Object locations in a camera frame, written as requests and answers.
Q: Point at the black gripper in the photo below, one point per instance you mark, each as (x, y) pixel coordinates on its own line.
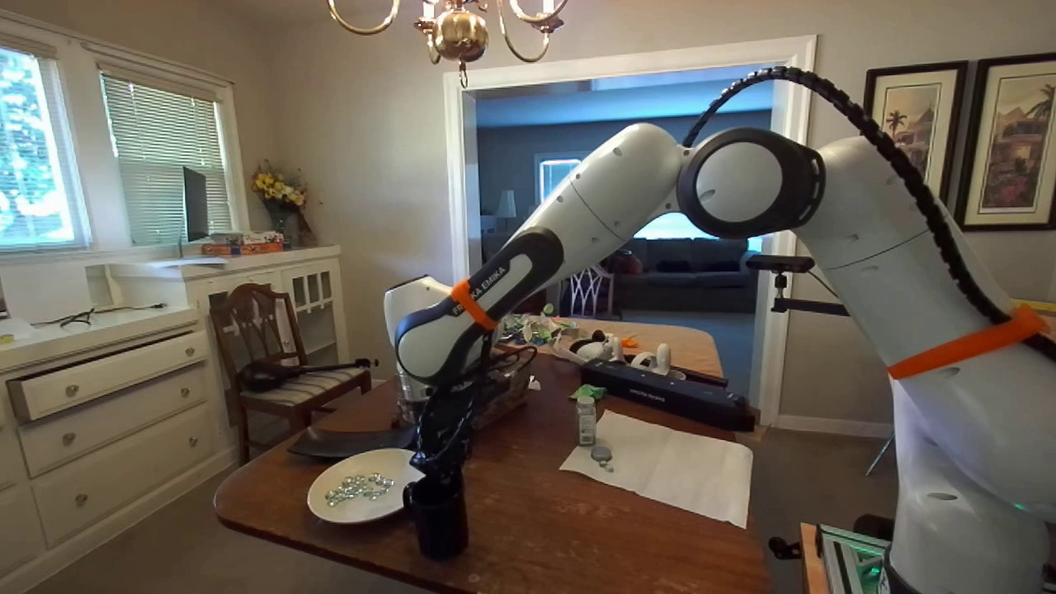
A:
(447, 426)

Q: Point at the black cup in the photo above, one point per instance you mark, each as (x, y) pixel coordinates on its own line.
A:
(438, 512)

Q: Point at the white plate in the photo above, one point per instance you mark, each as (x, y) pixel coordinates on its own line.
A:
(394, 464)

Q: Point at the glass beads pile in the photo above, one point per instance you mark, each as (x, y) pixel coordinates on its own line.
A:
(359, 491)

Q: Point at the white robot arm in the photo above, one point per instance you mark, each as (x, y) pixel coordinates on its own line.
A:
(970, 369)

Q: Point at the dark tray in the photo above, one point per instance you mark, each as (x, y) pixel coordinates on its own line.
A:
(348, 442)

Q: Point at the clear spice shaker bottle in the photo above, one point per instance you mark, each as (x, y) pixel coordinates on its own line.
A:
(584, 405)

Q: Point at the white VR headset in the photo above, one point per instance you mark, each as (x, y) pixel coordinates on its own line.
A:
(609, 348)

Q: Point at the wooden chair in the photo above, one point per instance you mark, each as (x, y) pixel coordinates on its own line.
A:
(265, 360)

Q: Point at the long black box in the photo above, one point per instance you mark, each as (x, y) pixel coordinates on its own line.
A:
(701, 400)

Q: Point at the white paper sheet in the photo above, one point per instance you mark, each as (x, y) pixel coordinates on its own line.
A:
(693, 474)

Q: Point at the yellow flower vase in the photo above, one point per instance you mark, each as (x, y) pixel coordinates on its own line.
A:
(286, 203)

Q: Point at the white sideboard cabinet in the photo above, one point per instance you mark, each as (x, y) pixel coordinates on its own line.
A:
(117, 407)

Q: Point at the brass chandelier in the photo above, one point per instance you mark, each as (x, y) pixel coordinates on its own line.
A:
(461, 30)

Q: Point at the left framed picture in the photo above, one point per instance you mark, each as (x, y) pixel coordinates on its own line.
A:
(923, 110)

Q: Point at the framed picture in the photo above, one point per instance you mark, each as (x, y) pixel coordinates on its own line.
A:
(1012, 159)
(923, 110)

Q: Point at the right framed picture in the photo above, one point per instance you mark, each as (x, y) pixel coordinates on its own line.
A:
(1012, 159)

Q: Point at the green robot base frame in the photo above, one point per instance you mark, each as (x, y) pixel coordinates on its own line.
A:
(847, 560)

